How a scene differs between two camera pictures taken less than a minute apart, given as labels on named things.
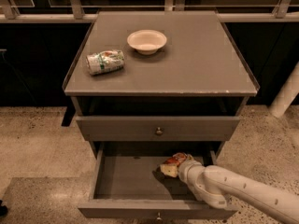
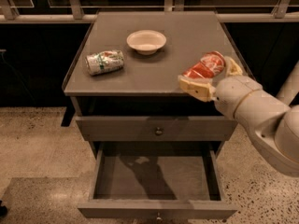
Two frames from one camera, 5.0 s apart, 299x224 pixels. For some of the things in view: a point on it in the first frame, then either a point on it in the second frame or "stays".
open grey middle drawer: (127, 181) stays
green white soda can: (105, 62) stays
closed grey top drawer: (157, 129) stays
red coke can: (177, 159) → (211, 64)
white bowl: (147, 41) stays
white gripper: (186, 171) → (234, 97)
